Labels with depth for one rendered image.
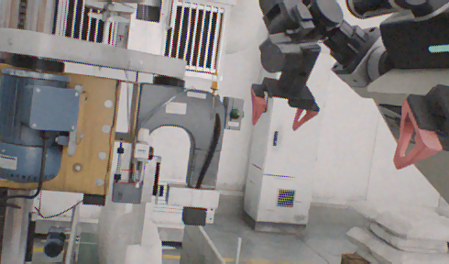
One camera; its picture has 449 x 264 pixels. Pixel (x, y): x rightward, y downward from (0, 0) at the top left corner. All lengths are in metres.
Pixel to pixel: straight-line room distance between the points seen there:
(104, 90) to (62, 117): 0.27
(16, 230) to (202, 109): 0.60
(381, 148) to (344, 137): 0.51
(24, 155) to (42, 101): 0.14
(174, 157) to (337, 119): 2.44
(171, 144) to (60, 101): 3.08
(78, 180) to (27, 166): 0.24
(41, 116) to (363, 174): 5.39
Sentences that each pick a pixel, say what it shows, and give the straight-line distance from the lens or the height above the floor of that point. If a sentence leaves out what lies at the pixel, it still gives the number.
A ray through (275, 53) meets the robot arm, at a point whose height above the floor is 1.43.
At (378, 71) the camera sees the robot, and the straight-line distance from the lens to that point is 1.11.
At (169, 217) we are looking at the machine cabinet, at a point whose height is 0.26.
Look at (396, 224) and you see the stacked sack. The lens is 3.93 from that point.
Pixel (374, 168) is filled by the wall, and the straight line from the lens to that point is 6.33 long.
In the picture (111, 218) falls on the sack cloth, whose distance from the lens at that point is 2.46.
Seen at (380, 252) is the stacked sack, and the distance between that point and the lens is 4.05.
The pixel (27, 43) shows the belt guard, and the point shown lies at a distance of 1.18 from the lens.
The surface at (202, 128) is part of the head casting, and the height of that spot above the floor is 1.23.
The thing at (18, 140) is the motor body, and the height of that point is 1.18.
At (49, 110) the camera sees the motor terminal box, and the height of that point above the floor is 1.26.
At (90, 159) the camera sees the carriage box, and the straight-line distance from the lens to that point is 1.41.
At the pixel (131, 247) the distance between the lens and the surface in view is 1.73.
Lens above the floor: 1.34
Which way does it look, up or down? 4 degrees down
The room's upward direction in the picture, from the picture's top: 8 degrees clockwise
